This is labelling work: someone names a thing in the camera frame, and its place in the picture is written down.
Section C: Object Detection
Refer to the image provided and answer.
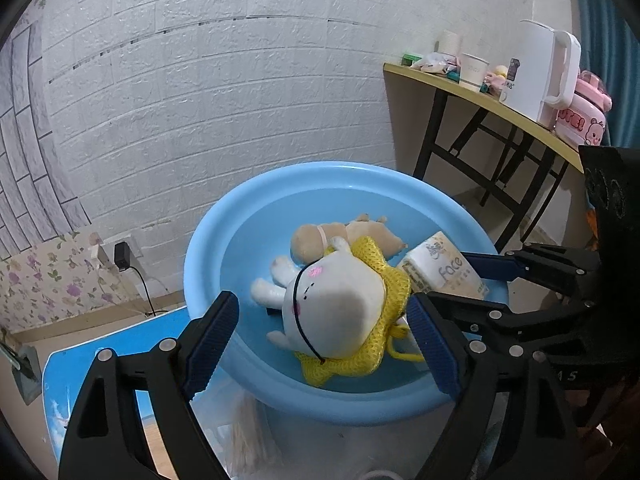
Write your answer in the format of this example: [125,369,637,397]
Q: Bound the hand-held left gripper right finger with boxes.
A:
[406,294,583,480]

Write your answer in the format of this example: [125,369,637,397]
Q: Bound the white paper cup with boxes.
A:
[459,52,489,92]

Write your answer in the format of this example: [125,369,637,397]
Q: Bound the clear bag of wooden sticks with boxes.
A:
[215,390,281,480]

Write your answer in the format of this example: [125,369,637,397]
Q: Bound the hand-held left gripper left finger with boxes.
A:
[57,290,241,480]

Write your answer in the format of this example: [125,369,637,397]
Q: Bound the clear snack bag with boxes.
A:
[414,52,458,73]

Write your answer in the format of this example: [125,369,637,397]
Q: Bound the brown plush bear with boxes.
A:
[290,214,408,266]

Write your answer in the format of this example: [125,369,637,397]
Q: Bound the white electric kettle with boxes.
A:
[499,20,582,128]

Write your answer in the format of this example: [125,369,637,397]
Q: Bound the white wall socket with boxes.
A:
[89,245,118,273]

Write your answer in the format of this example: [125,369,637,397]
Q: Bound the white plush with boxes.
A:
[250,235,426,388]

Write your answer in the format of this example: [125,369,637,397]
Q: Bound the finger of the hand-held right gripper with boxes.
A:
[459,242,601,306]
[425,294,598,356]

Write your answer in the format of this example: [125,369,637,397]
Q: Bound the yellow side table black legs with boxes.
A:
[383,61,586,241]

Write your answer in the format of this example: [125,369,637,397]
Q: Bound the white tissue packet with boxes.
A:
[397,230,491,301]

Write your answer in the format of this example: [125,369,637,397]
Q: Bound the pink lunch box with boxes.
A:
[550,71,614,147]

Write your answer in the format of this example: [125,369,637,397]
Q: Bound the grey dustpan with long handle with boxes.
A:
[0,330,41,403]

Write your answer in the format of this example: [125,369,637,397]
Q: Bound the blue curtain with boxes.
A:
[567,0,640,148]

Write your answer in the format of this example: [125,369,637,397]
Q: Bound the black power cable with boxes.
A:
[127,265,158,317]

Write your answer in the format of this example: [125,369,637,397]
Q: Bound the light blue plastic basin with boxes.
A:
[182,161,511,426]

